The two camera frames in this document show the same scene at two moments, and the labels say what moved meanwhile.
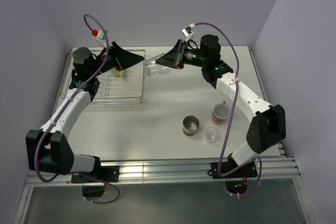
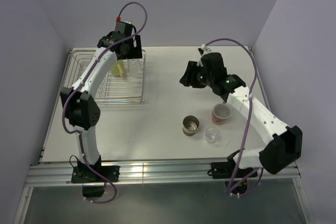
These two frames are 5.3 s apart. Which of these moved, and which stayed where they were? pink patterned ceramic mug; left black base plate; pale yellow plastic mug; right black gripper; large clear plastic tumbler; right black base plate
Moved: large clear plastic tumbler; right black gripper
Stayed: left black base plate; pale yellow plastic mug; right black base plate; pink patterned ceramic mug
